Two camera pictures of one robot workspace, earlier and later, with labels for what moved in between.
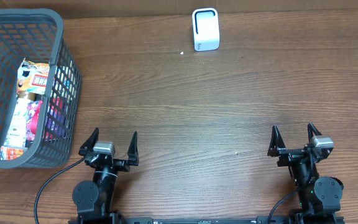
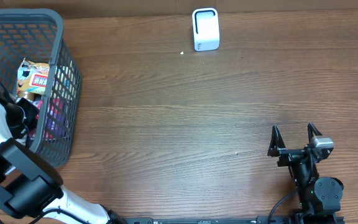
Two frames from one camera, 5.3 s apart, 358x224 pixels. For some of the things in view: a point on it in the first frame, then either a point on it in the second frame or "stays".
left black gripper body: x=121 y=166 to x=21 y=117
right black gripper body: x=289 y=155 stays
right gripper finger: x=311 y=129 stays
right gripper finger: x=276 y=143 stays
